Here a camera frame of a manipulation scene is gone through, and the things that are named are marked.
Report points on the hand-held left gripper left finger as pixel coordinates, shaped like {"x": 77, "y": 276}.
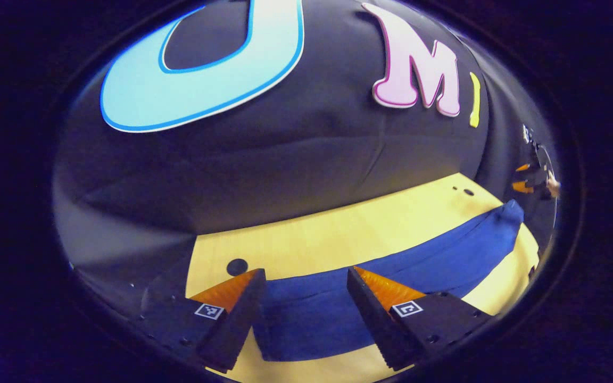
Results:
{"x": 237, "y": 319}

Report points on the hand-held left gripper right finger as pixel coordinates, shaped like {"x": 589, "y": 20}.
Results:
{"x": 373, "y": 319}

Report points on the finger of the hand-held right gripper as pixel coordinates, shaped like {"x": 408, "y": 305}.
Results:
{"x": 523, "y": 167}
{"x": 523, "y": 186}

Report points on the blue denim jeans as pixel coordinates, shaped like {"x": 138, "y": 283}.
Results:
{"x": 445, "y": 255}

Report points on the black backdrop cloth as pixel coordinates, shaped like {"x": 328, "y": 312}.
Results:
{"x": 312, "y": 133}

